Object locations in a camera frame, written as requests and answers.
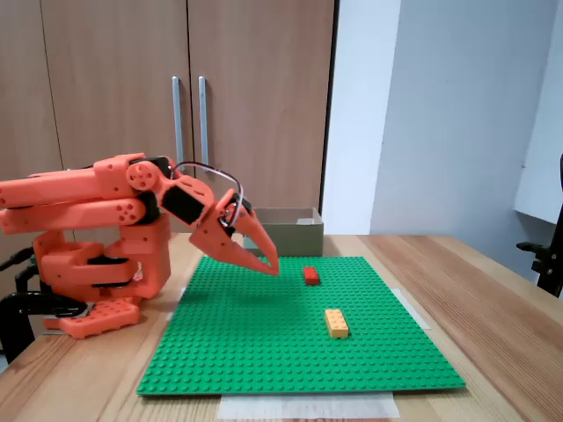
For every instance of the red lego block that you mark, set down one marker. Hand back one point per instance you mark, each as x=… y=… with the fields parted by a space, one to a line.
x=311 y=275

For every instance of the open cardboard box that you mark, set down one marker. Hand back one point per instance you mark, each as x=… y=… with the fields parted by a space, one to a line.
x=294 y=239

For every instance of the green lego baseplate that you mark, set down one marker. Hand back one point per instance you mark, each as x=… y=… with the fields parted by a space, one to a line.
x=264 y=334

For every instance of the yellow lego block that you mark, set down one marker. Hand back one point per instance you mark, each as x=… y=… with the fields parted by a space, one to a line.
x=336 y=323

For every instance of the grey tape patch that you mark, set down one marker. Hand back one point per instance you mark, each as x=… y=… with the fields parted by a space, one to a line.
x=305 y=221
x=248 y=244

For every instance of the narrow translucent tape strip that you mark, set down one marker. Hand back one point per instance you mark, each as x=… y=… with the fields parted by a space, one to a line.
x=176 y=303
x=413 y=310

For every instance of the wide translucent tape strip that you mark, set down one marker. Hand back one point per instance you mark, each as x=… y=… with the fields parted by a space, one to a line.
x=308 y=406

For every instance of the brown wooden cabinet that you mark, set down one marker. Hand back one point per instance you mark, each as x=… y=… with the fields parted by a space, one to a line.
x=110 y=35

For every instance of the black table clamp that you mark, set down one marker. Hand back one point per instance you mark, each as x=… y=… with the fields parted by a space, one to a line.
x=9 y=316

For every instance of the black stand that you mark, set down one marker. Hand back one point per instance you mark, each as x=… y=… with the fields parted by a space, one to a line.
x=547 y=268

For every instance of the white board panel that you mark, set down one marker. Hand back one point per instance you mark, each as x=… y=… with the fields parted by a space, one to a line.
x=545 y=154

